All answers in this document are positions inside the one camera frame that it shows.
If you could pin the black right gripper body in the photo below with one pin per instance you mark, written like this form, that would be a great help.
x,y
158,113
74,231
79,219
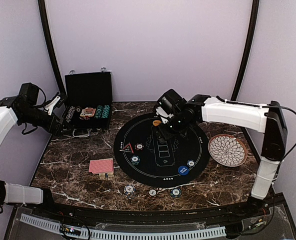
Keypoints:
x,y
178,125

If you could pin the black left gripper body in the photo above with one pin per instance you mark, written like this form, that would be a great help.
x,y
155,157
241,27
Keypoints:
x,y
51,129

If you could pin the brown chips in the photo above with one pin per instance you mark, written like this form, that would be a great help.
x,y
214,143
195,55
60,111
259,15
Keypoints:
x,y
139,146

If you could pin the green chips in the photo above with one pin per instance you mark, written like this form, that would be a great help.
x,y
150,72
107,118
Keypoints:
x,y
190,163
135,160

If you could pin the brown white chip stack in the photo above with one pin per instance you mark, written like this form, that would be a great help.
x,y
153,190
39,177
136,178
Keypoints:
x,y
152,193

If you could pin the green blue chip stack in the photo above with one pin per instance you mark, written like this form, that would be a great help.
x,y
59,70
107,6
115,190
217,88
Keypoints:
x,y
175,193

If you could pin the blue white chip stack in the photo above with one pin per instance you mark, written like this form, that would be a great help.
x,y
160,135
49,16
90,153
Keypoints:
x,y
129,191

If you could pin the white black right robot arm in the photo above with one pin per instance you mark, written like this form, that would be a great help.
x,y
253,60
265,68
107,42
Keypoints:
x,y
263,118

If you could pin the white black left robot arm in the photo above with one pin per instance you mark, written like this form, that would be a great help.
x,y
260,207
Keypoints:
x,y
17,110

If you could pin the orange big blind button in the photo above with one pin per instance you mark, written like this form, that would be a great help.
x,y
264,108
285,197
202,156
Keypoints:
x,y
156,122

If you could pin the blue orange chip row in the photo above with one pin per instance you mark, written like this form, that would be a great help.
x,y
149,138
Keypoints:
x,y
70,114

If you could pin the red dice set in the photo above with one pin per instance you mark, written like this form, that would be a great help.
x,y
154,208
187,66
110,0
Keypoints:
x,y
85,118

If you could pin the round black poker mat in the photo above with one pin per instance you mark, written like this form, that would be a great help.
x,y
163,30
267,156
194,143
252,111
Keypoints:
x,y
159,162

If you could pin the cased playing card deck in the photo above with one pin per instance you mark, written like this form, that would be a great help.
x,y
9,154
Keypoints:
x,y
84,114

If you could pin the clear round dealer button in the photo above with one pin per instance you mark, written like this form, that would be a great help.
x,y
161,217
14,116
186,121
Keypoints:
x,y
89,110

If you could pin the blue small blind button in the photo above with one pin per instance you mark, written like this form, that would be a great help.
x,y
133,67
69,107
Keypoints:
x,y
183,170

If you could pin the green chip row left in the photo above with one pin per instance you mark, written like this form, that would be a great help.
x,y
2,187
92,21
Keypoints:
x,y
98,112

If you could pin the green chip row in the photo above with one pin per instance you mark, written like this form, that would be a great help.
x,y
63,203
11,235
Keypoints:
x,y
98,112
105,112

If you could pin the black poker chip case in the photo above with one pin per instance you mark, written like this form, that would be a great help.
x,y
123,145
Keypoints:
x,y
88,90

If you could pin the green chip row right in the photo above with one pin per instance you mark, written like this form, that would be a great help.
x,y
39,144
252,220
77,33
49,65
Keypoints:
x,y
105,112

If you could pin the floral patterned ceramic plate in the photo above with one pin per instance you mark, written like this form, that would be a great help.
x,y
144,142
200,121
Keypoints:
x,y
227,150

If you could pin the red backed card deck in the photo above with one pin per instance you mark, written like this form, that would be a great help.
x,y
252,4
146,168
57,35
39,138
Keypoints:
x,y
102,167

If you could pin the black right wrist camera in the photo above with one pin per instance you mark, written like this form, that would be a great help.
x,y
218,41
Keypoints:
x,y
171,102

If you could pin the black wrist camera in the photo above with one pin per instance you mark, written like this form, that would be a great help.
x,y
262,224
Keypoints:
x,y
29,92
171,102

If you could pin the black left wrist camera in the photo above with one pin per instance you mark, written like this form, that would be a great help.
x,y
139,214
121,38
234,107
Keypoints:
x,y
29,92

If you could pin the white slotted cable duct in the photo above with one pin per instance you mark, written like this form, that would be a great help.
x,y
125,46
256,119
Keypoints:
x,y
122,232

